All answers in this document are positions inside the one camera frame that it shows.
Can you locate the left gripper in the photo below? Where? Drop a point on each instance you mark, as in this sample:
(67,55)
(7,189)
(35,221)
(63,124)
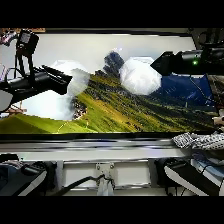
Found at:
(55,80)

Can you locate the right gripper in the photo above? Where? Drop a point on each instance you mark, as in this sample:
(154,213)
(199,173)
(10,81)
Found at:
(166,63)

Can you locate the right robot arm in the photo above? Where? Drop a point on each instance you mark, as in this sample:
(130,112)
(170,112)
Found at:
(203,61)

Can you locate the person's hand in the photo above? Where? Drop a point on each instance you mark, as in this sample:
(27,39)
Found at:
(219,120)

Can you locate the black and white patterned garment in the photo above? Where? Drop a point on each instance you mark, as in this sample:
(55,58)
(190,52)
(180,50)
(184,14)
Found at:
(200,140)

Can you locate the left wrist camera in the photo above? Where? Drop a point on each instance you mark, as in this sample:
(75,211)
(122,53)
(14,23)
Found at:
(26,41)

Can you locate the silver frame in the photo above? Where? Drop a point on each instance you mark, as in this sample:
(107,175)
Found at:
(86,151)

